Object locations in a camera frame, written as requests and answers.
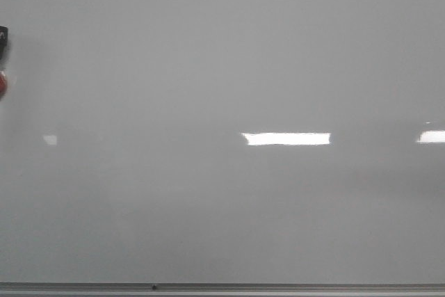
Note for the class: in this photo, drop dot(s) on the white whiteboard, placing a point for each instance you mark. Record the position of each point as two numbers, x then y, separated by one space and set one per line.
223 141

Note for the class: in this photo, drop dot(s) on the black whiteboard marker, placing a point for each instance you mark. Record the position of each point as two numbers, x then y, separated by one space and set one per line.
3 45

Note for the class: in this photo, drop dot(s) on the red rubber piece on marker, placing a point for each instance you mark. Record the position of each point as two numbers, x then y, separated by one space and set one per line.
3 83

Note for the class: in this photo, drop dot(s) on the aluminium whiteboard bottom frame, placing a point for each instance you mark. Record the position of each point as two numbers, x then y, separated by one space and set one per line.
201 289

